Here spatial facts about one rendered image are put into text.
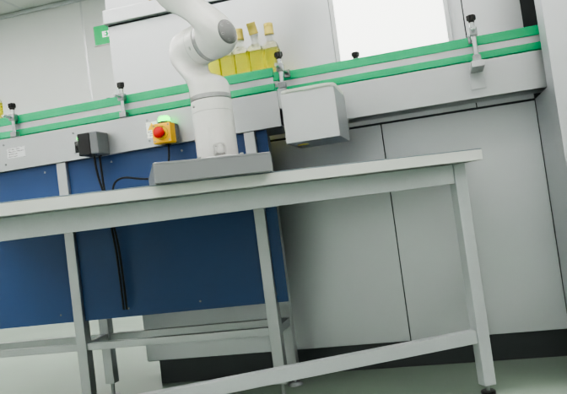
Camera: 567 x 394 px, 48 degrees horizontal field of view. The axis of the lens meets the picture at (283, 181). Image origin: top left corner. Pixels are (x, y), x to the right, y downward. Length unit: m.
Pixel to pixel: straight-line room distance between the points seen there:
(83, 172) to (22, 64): 4.33
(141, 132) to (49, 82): 4.24
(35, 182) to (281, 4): 1.16
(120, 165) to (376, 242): 0.99
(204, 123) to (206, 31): 0.26
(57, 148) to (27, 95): 4.16
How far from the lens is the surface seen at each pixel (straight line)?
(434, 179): 2.00
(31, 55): 6.71
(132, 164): 2.39
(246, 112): 2.22
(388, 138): 2.42
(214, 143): 1.80
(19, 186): 2.63
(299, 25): 2.52
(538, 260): 2.44
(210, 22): 1.85
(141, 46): 2.75
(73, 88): 6.40
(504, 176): 2.42
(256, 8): 2.58
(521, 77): 2.24
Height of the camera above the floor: 0.63
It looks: 3 degrees up
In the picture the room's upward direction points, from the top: 7 degrees counter-clockwise
